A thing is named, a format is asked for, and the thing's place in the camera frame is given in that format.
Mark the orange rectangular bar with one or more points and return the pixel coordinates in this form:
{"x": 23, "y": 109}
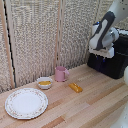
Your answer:
{"x": 75, "y": 87}

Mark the yellow food in bowl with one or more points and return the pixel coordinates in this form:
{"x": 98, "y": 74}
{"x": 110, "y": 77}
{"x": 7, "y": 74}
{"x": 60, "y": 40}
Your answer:
{"x": 44, "y": 82}

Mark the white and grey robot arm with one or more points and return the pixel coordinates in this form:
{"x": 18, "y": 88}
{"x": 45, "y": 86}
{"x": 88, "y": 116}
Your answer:
{"x": 104, "y": 30}

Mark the small white bowl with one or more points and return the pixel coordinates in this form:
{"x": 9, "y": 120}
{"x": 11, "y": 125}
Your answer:
{"x": 44, "y": 86}

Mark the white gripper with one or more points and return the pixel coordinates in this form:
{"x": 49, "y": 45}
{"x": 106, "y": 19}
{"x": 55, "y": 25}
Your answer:
{"x": 105, "y": 52}

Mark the white floral rim plate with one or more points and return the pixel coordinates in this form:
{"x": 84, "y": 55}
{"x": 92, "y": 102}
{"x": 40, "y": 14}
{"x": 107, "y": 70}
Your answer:
{"x": 26, "y": 103}

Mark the pink mug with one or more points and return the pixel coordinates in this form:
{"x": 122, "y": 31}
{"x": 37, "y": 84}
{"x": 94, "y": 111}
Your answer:
{"x": 60, "y": 74}

